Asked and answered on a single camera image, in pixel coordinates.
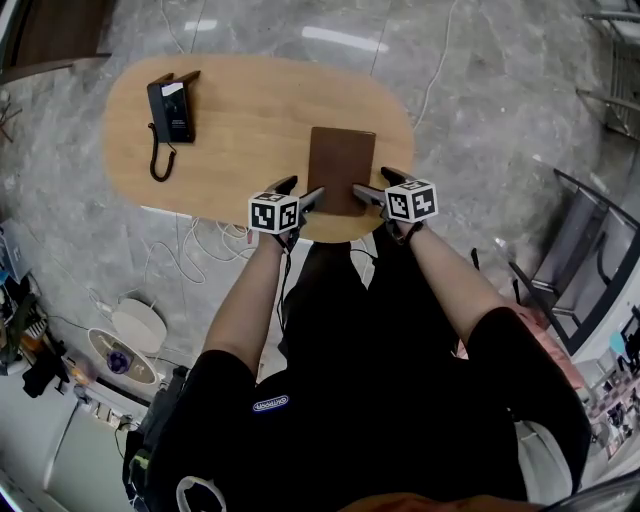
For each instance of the person's left forearm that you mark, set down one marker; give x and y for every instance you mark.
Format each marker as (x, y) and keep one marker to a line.
(240, 310)

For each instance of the person's black shirt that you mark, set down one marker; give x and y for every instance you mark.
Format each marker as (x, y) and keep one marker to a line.
(360, 440)

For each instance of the white round disc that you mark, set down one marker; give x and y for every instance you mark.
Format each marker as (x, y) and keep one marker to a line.
(140, 325)

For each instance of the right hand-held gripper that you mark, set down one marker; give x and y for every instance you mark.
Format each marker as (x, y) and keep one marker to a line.
(412, 200)

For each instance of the beige oval tray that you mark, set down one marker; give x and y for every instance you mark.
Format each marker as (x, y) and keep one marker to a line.
(125, 367)

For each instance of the person's right forearm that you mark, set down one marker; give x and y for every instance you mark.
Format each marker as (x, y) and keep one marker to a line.
(450, 280)

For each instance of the wooden coffee table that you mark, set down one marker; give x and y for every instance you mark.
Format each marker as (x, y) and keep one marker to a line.
(250, 125)

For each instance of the person's black trousers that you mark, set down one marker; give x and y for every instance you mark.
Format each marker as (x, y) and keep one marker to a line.
(340, 310)

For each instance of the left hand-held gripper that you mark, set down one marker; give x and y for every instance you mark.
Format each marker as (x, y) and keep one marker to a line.
(272, 212)

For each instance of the brown leather book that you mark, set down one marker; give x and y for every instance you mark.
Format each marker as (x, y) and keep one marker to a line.
(340, 165)

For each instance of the black telephone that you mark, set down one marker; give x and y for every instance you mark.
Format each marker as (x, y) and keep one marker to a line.
(175, 115)

